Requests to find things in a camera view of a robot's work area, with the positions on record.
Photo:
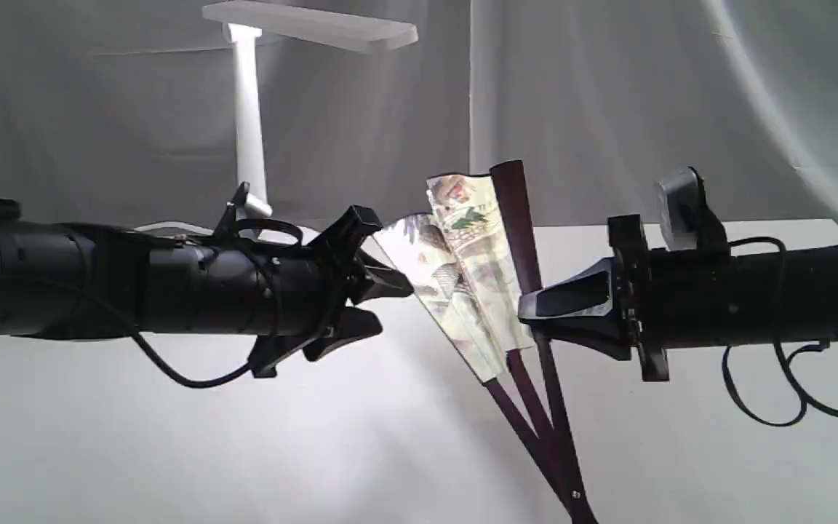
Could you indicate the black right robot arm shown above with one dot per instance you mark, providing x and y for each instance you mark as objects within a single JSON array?
[{"x": 703, "y": 299}]

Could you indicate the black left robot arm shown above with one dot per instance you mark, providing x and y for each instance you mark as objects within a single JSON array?
[{"x": 249, "y": 276}]

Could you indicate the painted paper folding fan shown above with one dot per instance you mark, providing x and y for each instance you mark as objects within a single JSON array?
[{"x": 469, "y": 258}]

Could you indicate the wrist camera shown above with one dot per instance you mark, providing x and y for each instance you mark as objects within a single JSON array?
[
  {"x": 244, "y": 211},
  {"x": 687, "y": 221}
]

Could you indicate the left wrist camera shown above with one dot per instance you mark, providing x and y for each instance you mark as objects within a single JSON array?
[{"x": 244, "y": 211}]

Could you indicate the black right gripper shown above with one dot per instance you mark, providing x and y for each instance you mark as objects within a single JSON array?
[{"x": 589, "y": 294}]

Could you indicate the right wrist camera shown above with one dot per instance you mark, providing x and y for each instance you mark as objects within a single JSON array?
[{"x": 687, "y": 221}]

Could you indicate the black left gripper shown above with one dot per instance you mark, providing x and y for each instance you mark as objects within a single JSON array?
[{"x": 315, "y": 289}]

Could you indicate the white backdrop curtain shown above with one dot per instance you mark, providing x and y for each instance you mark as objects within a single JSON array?
[{"x": 123, "y": 111}]

